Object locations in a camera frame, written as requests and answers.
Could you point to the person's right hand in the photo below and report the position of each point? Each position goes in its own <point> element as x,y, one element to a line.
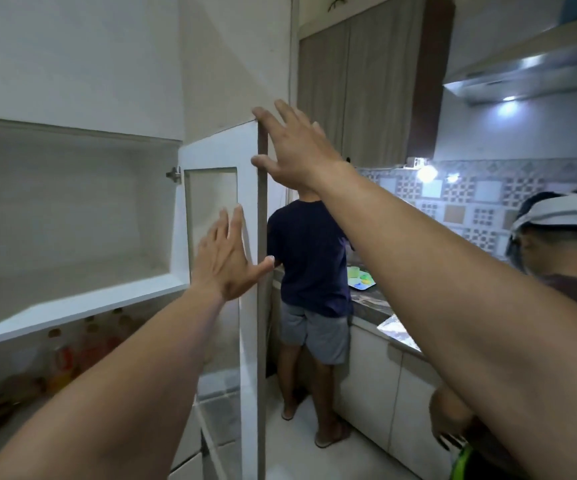
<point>303,154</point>

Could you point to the person's left hand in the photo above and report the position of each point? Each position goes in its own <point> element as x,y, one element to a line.
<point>221,267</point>

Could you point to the person's left thumb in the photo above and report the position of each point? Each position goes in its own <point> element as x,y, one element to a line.
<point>261,268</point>

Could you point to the person's right thumb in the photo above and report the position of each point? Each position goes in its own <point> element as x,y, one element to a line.
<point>268,163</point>

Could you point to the person's left little finger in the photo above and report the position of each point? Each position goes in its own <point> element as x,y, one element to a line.
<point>200,252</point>

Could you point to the person's right middle finger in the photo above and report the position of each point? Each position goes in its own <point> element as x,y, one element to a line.
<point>290,113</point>

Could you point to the person's right little finger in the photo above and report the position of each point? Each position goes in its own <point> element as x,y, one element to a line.
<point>319,129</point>

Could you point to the person's left middle finger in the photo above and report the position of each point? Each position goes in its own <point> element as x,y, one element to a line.
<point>222,229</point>

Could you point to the white glass cabinet door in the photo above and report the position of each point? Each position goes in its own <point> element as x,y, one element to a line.
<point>251,344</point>

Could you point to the person's right forearm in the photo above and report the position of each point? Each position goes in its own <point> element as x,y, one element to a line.
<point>468,304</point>

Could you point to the person's left forearm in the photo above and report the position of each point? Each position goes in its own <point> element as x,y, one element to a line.
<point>118,394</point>

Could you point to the metal door hinge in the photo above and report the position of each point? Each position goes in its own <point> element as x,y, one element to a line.
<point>174,175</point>

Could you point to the green cup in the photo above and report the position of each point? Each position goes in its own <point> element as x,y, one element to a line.
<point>353,272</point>

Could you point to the light blue tray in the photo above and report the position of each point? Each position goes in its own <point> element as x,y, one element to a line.
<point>363,282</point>

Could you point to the bright under-cabinet lamp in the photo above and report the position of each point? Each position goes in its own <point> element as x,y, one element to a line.
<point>426,173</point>

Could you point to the white open cabinet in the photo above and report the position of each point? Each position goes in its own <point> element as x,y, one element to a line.
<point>68,204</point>

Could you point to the orange liquid bottle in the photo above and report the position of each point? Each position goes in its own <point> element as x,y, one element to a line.
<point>60,362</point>
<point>92,342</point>

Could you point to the white cabinet shelf board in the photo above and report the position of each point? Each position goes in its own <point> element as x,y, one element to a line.
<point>68,307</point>

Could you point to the white base cabinet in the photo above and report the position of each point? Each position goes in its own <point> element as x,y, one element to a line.
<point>383,389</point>

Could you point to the steel range hood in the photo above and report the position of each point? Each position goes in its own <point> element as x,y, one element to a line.
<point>533,69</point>

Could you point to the white grey cap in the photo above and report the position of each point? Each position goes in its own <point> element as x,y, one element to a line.
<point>563,210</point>

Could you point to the wooden wall cabinet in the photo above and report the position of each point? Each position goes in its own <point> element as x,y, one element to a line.
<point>368,79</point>

